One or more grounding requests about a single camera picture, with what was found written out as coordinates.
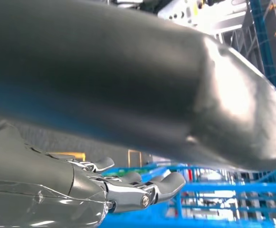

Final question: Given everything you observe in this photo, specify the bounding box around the white metal structure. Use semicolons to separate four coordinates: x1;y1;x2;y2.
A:
157;0;249;36

